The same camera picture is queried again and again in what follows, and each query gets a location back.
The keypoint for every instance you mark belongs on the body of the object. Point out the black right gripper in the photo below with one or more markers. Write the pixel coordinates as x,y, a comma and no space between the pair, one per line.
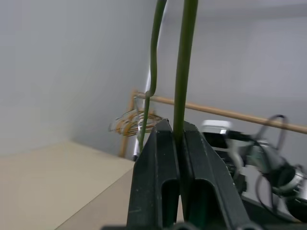
217,143

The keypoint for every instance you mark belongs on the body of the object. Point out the wooden clothes rack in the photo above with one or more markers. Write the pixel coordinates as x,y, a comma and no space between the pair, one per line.
216,110

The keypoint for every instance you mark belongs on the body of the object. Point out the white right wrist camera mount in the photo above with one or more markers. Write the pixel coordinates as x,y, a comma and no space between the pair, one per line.
216,124

